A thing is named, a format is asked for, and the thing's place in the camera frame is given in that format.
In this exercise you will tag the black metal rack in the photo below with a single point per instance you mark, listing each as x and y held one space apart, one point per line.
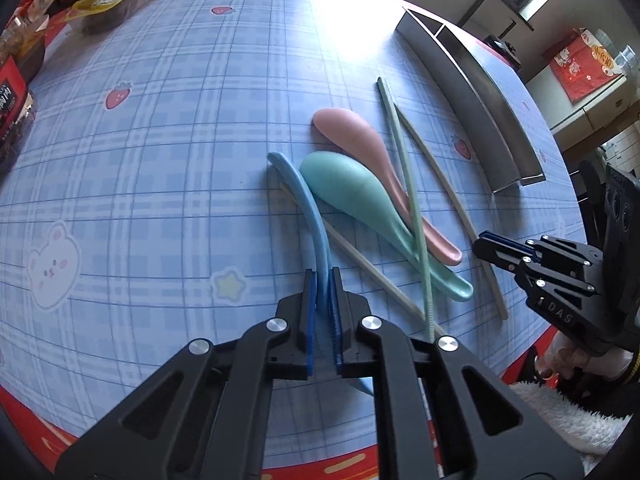
480 7

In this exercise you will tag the clear plastic containers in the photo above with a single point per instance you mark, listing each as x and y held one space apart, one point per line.
617 55

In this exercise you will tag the black lid jar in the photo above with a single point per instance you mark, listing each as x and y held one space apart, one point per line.
12 105

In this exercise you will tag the person's right hand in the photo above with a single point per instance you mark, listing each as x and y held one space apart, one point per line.
555 360

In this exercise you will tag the white refrigerator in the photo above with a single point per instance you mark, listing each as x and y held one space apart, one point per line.
590 110

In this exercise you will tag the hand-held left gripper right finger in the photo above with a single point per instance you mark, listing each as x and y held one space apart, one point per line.
336 330

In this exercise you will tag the stainless steel utensil holder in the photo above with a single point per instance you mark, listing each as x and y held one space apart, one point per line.
480 95

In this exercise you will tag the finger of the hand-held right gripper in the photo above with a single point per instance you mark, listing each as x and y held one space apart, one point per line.
492 236
505 257

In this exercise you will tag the pink spoon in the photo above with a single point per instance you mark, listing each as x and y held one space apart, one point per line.
350 130

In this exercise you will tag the red printed cloth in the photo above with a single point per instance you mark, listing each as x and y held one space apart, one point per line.
580 70

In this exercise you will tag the beige chopstick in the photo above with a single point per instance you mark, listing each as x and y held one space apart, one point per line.
365 262
450 185

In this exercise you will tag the green spoon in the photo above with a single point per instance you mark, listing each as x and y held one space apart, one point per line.
340 180

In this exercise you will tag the person's right forearm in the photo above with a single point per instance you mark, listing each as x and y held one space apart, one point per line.
565 415

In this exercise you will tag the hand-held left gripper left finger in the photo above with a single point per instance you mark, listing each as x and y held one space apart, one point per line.
310 320

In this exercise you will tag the blue spoon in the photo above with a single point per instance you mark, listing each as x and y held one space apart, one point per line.
307 200

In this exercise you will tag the green chopstick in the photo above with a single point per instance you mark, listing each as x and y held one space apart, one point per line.
400 145

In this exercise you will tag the silver rice cooker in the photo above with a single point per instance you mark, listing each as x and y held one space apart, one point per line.
507 50

